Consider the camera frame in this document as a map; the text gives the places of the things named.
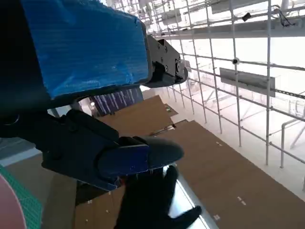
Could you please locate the green cutting mat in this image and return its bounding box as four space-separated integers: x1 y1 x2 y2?
0 164 43 229

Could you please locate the white metal grid frame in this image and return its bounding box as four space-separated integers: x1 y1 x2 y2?
140 0 305 191

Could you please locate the pink bowl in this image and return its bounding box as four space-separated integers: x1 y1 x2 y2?
0 175 26 229

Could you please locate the right robot hand black glove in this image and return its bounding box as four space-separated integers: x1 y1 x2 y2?
114 166 203 229

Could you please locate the grey hanging panel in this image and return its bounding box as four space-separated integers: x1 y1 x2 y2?
219 67 282 97

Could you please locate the computer monitor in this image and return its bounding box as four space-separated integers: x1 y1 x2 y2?
91 87 144 117

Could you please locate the left robot hand blue tape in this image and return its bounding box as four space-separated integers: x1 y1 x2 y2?
0 0 189 192

